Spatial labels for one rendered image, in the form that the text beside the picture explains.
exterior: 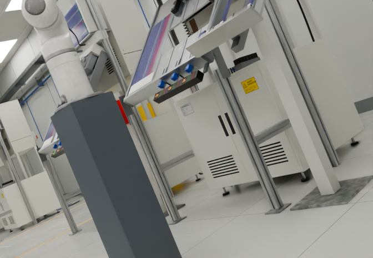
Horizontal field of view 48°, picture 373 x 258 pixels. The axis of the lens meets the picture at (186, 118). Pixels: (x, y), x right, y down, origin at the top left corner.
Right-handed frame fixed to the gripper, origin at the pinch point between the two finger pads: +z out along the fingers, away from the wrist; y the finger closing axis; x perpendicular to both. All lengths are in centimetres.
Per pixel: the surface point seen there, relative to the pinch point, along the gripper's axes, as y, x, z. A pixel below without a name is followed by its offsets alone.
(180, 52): 33.9, 9.9, 7.5
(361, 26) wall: 31, -98, 162
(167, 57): 46.8, 6.5, 8.4
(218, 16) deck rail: 11.6, -0.8, 10.1
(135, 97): 72, 21, 8
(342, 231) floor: -32, 91, 34
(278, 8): 11, -30, 47
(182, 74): 31.1, 22.1, 9.0
